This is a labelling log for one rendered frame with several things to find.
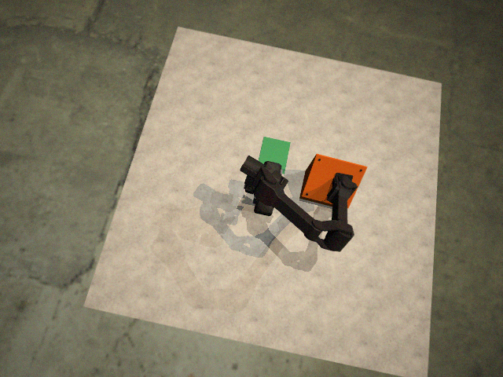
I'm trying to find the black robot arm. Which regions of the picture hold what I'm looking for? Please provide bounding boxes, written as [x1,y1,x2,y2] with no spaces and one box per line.
[240,156,358,252]

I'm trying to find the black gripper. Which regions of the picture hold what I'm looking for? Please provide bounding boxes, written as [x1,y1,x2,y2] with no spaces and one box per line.
[254,161,282,216]

